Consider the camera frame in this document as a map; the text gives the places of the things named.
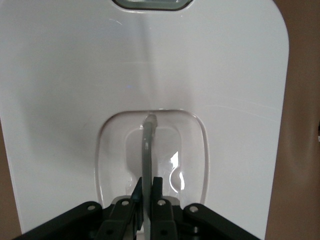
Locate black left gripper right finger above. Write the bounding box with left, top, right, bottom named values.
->
left=151, top=176, right=262, bottom=240

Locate white plastic box lid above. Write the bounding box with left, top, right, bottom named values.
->
left=0, top=0, right=291, bottom=240

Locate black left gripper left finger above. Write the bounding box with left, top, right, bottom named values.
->
left=12, top=176, right=145, bottom=240

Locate grey lid handle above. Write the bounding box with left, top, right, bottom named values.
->
left=139, top=112, right=159, bottom=240

